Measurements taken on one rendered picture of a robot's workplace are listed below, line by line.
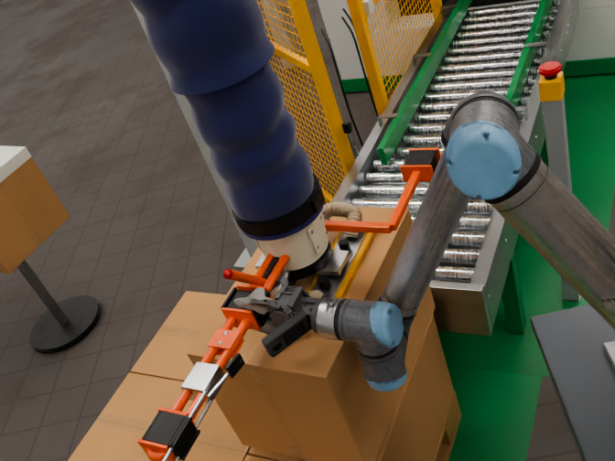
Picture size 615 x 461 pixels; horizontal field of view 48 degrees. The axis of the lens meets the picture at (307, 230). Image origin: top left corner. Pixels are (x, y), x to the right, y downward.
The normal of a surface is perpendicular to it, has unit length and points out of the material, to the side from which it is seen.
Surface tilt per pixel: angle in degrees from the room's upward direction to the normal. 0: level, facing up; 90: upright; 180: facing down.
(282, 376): 90
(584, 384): 0
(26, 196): 90
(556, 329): 0
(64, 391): 0
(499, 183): 79
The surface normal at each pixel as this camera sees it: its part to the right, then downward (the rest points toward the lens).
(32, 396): -0.29, -0.76
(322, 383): -0.40, 0.65
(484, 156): -0.33, 0.50
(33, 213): 0.84, 0.09
